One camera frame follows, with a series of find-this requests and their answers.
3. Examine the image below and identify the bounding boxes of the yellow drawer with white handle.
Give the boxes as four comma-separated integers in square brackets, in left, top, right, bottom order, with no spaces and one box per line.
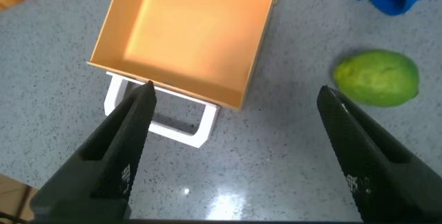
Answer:
[88,0,285,149]

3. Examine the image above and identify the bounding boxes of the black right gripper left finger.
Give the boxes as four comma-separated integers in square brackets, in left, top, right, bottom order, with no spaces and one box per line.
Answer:
[29,80,158,222]

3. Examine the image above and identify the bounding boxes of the green lime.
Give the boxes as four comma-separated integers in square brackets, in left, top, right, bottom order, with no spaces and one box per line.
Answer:
[331,48,421,109]

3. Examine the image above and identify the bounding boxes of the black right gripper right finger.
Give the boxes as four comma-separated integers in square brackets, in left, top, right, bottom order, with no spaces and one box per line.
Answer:
[316,84,442,223]

